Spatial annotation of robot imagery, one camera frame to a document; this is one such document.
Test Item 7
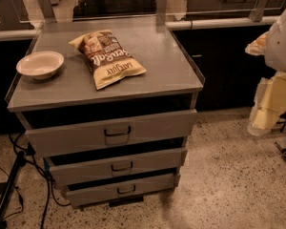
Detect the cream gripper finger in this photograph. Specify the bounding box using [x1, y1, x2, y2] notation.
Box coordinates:
[247, 72, 286, 136]

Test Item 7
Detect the grey drawer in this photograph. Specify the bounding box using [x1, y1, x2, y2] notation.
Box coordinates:
[66, 173, 180, 207]
[26, 110, 196, 157]
[50, 148, 187, 186]

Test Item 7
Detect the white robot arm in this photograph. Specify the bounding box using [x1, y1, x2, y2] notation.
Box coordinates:
[245, 10, 286, 136]

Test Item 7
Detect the grey top drawer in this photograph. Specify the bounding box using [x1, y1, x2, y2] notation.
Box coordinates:
[26, 110, 196, 157]

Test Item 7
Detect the grey metal drawer cabinet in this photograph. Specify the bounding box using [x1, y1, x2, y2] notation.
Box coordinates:
[8, 16, 204, 198]

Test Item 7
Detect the grey bottom drawer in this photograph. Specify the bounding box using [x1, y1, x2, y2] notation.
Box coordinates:
[66, 173, 180, 207]

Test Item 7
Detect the sea salt chips bag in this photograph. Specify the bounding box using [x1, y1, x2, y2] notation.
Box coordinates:
[69, 30, 146, 90]

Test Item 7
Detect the white bowl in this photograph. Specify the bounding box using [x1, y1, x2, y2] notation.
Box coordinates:
[16, 51, 64, 80]

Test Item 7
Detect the black tripod leg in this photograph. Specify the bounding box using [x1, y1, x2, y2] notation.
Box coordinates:
[0, 151, 25, 229]

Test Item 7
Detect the white horizontal rail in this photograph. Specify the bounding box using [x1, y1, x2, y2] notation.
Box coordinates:
[166, 16, 278, 31]

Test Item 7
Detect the black floor cable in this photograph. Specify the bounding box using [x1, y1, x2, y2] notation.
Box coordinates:
[0, 132, 71, 229]

